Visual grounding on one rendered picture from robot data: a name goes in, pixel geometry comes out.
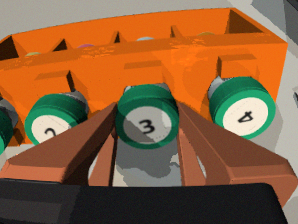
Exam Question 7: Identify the green screw cap with white number 3 dot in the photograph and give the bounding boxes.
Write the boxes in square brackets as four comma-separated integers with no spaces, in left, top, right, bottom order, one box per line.
[115,84,179,150]

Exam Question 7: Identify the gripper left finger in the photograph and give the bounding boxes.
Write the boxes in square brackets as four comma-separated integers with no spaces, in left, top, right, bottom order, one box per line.
[0,103,118,186]

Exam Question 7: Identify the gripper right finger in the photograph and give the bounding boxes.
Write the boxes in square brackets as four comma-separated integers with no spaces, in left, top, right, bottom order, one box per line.
[177,103,298,208]

